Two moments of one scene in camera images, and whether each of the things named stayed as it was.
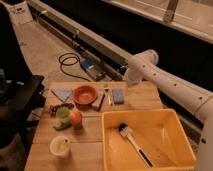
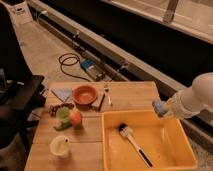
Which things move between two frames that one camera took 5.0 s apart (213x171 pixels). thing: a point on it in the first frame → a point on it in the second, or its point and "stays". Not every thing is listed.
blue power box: x=93 y=68 stays
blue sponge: x=118 y=96 → x=157 y=106
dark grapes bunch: x=53 y=107 stays
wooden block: x=98 y=101 stays
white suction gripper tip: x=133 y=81 → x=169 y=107
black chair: x=22 y=99 stays
